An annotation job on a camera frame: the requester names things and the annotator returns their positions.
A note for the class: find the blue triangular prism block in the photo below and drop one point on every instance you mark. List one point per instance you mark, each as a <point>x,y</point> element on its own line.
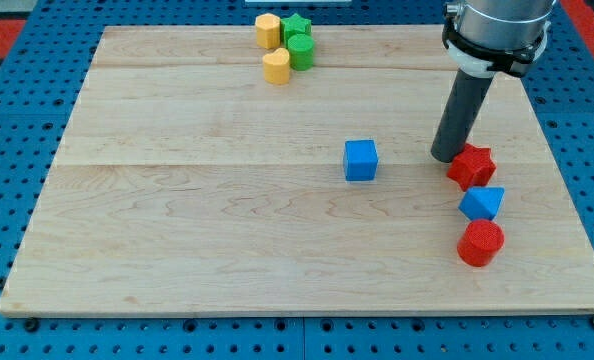
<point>482,202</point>

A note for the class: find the green cylinder block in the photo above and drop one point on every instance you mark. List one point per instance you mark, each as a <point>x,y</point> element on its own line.
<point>301,49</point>

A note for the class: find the blue cube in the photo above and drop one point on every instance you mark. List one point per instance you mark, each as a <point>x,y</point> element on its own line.
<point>360,160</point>

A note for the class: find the red cylinder block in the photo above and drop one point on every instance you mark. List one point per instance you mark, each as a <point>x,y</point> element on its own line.
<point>480,242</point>

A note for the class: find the red star block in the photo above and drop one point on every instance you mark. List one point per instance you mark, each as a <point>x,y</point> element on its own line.
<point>473,167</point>

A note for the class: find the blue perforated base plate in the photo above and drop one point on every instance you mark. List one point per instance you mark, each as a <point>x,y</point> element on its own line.
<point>39,82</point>

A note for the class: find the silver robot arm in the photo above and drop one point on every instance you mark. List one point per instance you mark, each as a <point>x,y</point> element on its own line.
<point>500,10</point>

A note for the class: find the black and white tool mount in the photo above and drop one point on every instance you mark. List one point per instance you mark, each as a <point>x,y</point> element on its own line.
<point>483,49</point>

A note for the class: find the green star block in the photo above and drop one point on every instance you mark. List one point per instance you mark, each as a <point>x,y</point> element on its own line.
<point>294,25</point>

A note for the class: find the yellow heart block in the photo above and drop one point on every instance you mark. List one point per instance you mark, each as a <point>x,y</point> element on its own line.
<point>276,67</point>

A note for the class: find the wooden board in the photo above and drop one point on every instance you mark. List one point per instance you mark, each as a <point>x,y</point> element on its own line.
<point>187,186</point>

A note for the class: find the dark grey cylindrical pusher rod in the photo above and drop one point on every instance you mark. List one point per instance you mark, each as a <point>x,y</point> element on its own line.
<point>460,112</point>

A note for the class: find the yellow hexagon block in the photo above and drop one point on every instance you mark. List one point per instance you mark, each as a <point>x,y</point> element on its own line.
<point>267,28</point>

